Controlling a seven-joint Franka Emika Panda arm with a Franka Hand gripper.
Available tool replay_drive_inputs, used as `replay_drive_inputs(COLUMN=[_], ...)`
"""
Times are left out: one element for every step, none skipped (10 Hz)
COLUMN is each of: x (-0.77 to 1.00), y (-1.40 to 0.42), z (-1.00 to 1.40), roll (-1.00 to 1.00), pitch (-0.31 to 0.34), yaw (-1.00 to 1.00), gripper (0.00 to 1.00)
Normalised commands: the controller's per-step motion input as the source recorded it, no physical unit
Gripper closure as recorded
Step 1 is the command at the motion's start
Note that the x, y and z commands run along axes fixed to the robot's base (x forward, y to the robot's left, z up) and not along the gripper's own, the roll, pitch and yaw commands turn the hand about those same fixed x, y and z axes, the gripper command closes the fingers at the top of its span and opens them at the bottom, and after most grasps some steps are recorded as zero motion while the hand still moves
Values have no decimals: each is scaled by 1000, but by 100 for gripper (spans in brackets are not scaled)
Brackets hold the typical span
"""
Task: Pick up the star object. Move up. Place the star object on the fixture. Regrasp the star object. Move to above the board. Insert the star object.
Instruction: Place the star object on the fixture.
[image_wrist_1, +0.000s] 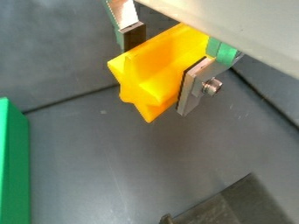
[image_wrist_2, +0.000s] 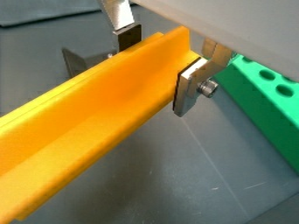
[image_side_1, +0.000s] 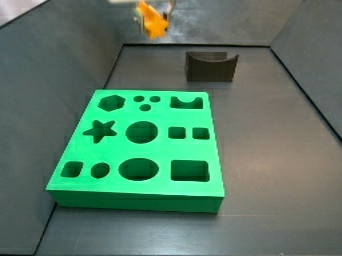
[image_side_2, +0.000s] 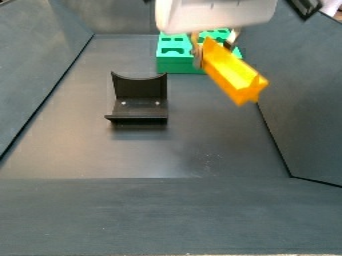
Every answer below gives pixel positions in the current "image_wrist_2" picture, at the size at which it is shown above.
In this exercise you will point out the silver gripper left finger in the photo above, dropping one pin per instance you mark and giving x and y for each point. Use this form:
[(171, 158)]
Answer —
[(126, 29)]

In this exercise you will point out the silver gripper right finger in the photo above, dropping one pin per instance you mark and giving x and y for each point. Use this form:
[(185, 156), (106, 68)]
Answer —
[(194, 78)]

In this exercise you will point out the yellow star-profile bar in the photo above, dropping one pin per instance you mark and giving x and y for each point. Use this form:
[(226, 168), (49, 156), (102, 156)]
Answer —
[(58, 134)]

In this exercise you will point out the green shape-sorting block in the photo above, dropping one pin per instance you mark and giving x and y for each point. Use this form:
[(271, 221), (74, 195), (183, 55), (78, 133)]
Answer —
[(269, 98)]

